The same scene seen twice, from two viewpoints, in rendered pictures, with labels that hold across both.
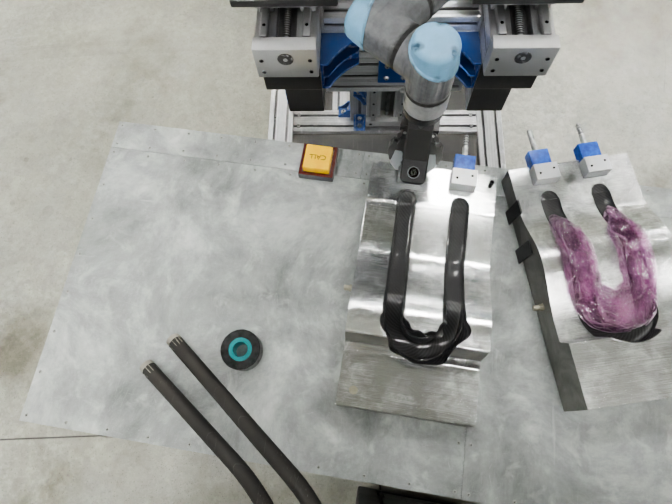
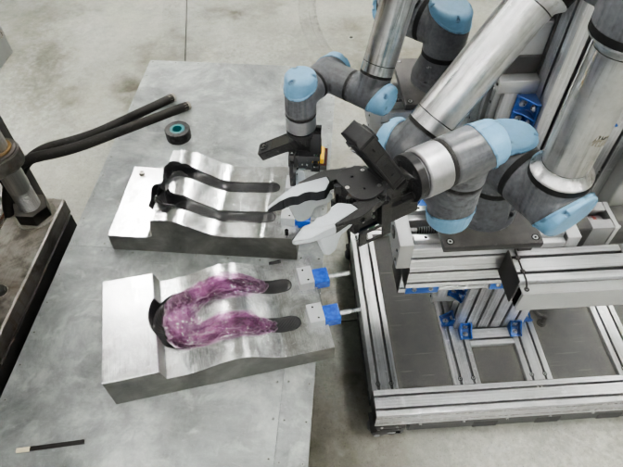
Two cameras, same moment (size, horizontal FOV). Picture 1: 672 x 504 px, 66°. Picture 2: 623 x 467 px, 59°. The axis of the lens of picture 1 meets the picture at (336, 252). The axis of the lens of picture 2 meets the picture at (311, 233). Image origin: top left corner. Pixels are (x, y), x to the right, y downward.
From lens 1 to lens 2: 126 cm
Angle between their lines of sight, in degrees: 39
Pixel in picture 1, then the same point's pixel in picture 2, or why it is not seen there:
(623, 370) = (127, 306)
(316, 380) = not seen: hidden behind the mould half
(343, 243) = not seen: hidden behind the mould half
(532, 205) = (277, 272)
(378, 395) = (136, 185)
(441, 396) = (131, 217)
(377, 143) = (422, 298)
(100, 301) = (214, 77)
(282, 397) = (147, 156)
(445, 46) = (295, 76)
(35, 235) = not seen: hidden behind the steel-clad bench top
